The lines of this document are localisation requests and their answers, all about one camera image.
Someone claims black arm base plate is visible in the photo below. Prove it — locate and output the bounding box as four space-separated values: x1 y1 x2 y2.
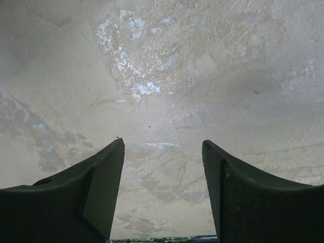
106 235 219 243

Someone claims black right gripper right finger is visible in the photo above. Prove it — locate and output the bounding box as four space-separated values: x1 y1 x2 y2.
202 140 323 242

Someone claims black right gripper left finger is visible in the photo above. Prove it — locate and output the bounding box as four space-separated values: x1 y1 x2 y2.
1 138 125 242

